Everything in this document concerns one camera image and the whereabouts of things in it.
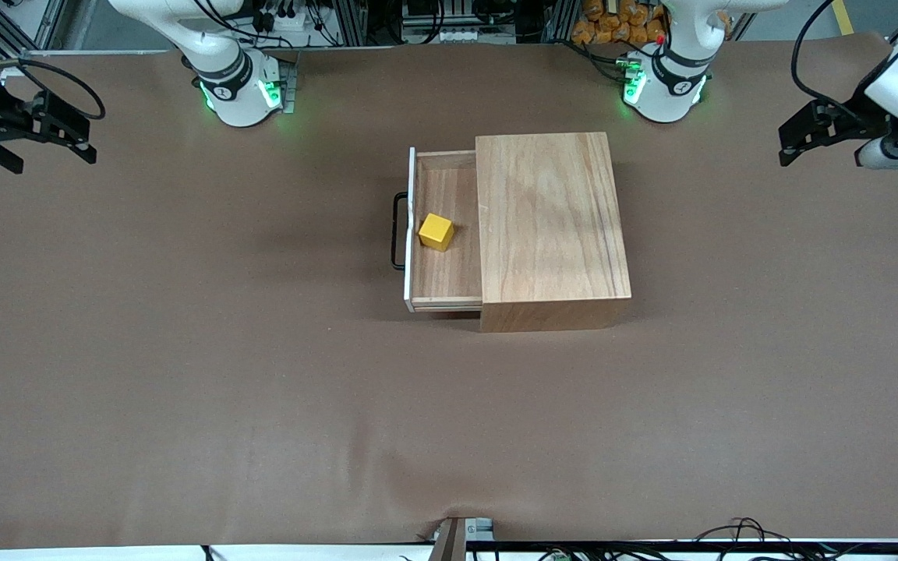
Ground black metal drawer handle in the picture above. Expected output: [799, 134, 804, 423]
[391, 192, 411, 272]

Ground wooden drawer with white front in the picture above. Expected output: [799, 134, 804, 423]
[405, 146, 484, 313]

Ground yellow wooden block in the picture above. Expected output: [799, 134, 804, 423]
[419, 213, 454, 252]

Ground wooden drawer cabinet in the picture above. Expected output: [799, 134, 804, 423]
[475, 132, 634, 333]

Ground bag of orange items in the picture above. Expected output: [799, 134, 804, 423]
[571, 0, 670, 46]

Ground power strip with black plugs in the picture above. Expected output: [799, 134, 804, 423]
[250, 0, 321, 34]

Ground white power strip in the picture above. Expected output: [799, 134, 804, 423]
[435, 28, 501, 44]

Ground brown table cover sheet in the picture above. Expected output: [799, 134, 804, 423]
[0, 33, 898, 550]

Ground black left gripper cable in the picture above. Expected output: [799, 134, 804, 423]
[790, 0, 863, 122]

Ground black arm base cables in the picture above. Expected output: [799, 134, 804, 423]
[562, 37, 646, 85]

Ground grey metal base plate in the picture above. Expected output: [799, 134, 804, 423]
[278, 51, 300, 115]

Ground aluminium frame post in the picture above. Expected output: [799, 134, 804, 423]
[332, 0, 368, 46]

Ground black cable bundle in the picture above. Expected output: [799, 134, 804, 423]
[465, 517, 898, 561]

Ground metal table edge bracket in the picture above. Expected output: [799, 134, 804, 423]
[428, 517, 497, 561]

